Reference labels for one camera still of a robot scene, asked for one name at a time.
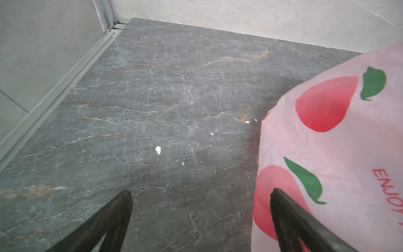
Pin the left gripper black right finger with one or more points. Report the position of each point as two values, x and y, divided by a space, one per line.
294 227

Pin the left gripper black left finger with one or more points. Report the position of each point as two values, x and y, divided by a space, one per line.
109 224

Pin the pink plastic bag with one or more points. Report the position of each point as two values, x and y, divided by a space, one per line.
334 144

